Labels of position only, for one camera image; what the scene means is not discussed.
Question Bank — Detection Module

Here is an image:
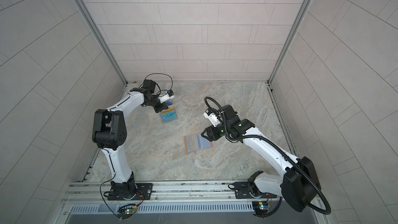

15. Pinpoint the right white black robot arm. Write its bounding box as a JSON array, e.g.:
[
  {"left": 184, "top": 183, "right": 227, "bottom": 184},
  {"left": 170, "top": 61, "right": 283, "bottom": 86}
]
[{"left": 202, "top": 105, "right": 321, "bottom": 212}]

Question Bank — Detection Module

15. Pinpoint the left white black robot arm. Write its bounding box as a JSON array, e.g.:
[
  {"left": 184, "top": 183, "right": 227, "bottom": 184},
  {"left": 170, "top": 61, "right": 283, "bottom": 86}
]
[{"left": 92, "top": 79, "right": 174, "bottom": 201}]

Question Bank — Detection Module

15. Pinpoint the gold beige card on table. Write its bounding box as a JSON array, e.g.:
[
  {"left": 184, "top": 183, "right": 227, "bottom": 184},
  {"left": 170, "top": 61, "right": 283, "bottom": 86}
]
[{"left": 161, "top": 105, "right": 175, "bottom": 114}]

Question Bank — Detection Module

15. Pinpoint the teal card on table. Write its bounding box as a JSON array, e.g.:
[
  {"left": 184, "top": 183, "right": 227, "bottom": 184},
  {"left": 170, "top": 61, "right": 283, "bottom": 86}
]
[{"left": 160, "top": 111, "right": 178, "bottom": 123}]

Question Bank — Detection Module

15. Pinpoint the white ventilation grille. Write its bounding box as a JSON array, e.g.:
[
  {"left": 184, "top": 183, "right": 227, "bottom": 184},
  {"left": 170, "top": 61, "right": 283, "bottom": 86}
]
[{"left": 70, "top": 201, "right": 254, "bottom": 215}]

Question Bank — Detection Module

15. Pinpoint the right green circuit board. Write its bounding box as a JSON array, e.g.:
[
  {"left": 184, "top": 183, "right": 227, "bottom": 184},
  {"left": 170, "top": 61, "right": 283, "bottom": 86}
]
[{"left": 252, "top": 202, "right": 270, "bottom": 216}]

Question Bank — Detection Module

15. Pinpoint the green circuit board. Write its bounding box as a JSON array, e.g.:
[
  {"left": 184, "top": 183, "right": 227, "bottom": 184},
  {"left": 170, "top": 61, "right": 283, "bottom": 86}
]
[
  {"left": 118, "top": 204, "right": 138, "bottom": 215},
  {"left": 252, "top": 202, "right": 270, "bottom": 216}
]

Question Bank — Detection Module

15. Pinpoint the left green circuit board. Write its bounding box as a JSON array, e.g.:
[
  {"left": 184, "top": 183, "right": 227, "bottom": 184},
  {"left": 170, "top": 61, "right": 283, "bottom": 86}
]
[{"left": 118, "top": 204, "right": 138, "bottom": 215}]

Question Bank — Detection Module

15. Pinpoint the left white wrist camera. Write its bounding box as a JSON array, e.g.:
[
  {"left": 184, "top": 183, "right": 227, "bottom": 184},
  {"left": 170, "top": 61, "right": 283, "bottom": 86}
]
[{"left": 158, "top": 89, "right": 175, "bottom": 103}]

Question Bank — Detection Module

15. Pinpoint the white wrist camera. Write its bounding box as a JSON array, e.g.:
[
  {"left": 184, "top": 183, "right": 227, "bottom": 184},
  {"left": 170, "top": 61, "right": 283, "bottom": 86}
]
[
  {"left": 158, "top": 89, "right": 175, "bottom": 103},
  {"left": 203, "top": 108, "right": 221, "bottom": 127}
]

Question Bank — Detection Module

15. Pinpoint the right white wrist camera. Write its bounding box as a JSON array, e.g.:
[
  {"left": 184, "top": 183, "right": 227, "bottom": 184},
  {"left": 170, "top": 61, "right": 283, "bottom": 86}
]
[{"left": 203, "top": 108, "right": 221, "bottom": 127}]

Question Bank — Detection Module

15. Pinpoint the left black camera cable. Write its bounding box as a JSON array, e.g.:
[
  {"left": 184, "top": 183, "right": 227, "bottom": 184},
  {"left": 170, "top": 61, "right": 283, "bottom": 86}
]
[{"left": 138, "top": 73, "right": 174, "bottom": 97}]

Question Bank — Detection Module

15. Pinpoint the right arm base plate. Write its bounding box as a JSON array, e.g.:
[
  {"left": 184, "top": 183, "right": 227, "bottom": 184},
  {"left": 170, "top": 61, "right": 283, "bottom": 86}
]
[{"left": 228, "top": 181, "right": 278, "bottom": 199}]

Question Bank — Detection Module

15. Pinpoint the right black corrugated cable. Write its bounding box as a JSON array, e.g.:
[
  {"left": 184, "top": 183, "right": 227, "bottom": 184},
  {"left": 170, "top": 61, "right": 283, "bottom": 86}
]
[{"left": 204, "top": 96, "right": 332, "bottom": 215}]

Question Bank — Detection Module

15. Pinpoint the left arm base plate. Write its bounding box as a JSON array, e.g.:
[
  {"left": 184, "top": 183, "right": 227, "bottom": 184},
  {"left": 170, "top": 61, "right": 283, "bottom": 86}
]
[{"left": 103, "top": 183, "right": 153, "bottom": 201}]

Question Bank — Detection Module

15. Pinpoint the aluminium mounting rail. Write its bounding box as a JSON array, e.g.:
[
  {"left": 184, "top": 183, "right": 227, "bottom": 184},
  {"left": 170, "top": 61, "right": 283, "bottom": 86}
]
[{"left": 61, "top": 174, "right": 282, "bottom": 204}]

